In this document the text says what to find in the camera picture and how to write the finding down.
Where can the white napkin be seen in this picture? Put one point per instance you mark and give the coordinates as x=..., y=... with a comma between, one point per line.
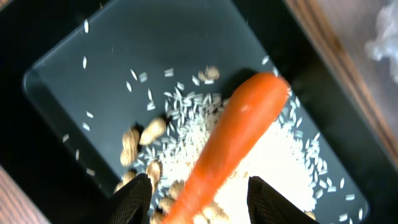
x=385, y=43

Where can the clear plastic bin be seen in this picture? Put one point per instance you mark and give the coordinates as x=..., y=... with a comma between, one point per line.
x=354, y=22

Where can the black tray bin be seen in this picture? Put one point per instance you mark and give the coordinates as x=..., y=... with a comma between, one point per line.
x=48, y=154

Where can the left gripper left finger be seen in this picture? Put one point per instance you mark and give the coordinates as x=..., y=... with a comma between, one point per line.
x=130, y=204

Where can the pile of white rice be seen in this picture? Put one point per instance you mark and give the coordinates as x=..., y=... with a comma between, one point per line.
x=115, y=74

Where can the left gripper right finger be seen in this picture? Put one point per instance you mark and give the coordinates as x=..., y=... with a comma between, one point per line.
x=267, y=206

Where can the pile of peanuts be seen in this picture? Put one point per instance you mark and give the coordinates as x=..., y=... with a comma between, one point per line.
x=140, y=146

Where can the orange carrot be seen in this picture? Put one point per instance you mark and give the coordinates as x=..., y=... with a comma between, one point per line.
x=251, y=109

